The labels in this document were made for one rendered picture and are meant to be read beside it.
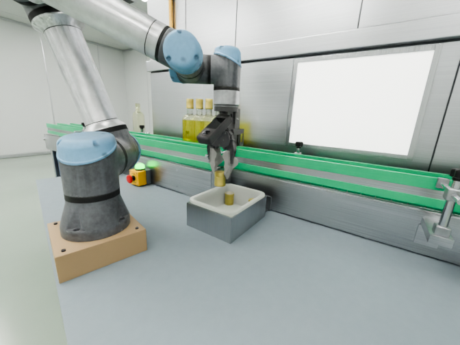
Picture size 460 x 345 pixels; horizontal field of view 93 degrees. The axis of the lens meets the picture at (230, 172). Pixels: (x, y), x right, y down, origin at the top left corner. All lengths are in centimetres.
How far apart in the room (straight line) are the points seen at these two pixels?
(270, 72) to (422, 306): 86
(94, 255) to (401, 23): 105
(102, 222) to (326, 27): 95
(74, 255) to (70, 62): 46
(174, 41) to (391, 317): 66
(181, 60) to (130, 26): 12
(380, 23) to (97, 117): 92
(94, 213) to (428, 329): 69
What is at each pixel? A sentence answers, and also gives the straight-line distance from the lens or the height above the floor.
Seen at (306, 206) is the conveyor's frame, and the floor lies 81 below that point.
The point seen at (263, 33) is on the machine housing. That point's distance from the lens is 110.
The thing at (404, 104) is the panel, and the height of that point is 115.
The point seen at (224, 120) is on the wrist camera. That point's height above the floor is 108.
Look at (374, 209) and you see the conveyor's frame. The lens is 76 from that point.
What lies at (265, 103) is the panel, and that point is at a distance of 100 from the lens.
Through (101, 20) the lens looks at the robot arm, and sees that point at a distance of 57.
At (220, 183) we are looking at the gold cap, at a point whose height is 89.
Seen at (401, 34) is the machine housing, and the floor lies 136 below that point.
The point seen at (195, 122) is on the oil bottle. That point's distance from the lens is 104.
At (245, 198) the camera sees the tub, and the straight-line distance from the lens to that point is 81.
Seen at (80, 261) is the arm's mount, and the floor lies 79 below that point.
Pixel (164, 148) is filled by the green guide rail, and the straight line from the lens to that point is 104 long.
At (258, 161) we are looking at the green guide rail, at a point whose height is 93.
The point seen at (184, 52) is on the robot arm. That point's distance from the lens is 49.
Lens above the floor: 110
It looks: 15 degrees down
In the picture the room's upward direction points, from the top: 3 degrees clockwise
